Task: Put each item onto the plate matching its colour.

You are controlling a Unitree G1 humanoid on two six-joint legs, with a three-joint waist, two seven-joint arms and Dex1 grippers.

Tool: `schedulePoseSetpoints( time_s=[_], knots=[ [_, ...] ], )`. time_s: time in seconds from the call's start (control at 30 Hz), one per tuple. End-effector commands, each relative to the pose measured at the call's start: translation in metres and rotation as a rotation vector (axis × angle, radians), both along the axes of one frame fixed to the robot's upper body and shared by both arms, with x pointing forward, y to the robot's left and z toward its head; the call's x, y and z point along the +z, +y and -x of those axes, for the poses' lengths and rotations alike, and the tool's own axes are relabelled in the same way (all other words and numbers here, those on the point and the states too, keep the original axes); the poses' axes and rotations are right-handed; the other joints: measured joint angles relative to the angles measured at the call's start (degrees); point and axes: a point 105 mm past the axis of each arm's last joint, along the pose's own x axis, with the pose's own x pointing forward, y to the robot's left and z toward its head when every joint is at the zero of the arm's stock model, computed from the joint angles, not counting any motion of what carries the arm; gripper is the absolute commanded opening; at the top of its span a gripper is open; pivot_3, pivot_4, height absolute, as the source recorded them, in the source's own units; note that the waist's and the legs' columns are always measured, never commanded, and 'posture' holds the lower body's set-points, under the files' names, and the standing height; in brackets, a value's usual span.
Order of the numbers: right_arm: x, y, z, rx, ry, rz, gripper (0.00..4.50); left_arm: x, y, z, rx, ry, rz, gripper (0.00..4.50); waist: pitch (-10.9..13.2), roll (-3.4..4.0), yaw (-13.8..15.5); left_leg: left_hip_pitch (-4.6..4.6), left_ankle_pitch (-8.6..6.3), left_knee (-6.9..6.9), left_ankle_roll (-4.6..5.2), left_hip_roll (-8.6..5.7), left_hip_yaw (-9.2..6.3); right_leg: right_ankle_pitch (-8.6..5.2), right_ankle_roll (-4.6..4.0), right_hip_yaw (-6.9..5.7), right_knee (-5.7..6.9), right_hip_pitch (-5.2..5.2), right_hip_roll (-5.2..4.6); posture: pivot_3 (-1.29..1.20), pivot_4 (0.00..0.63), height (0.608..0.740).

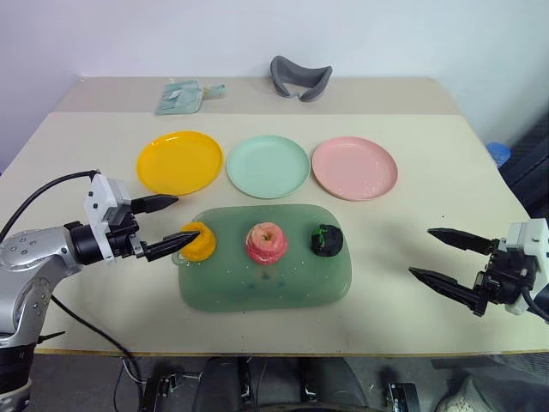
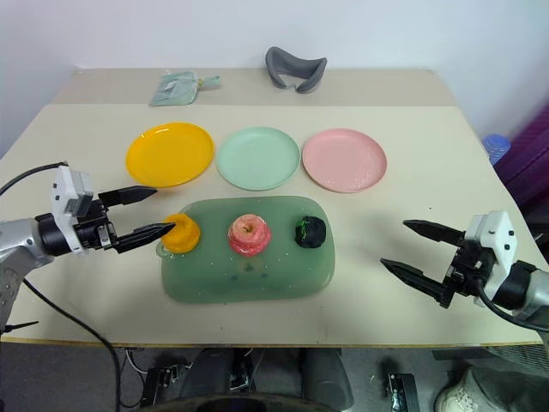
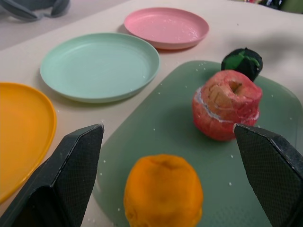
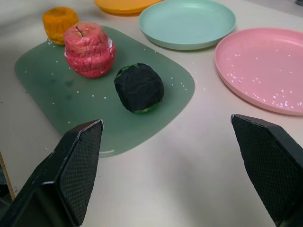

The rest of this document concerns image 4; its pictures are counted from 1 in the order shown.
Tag yellow plate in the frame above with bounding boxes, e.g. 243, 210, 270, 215
94, 0, 164, 16

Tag pink plate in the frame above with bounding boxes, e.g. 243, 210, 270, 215
214, 27, 303, 116

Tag green cutting mat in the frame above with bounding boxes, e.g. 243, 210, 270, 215
14, 25, 196, 158

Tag dark green wrapped fruit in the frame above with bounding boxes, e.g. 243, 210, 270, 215
114, 62, 164, 116

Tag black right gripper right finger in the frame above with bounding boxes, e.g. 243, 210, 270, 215
231, 114, 303, 227

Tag mint green plate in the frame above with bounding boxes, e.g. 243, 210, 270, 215
138, 0, 237, 51

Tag orange foam fruit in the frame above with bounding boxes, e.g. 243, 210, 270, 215
42, 7, 80, 46

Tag red foam apple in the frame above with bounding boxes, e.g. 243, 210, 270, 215
63, 21, 117, 79

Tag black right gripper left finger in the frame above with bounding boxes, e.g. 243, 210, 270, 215
0, 119, 104, 227

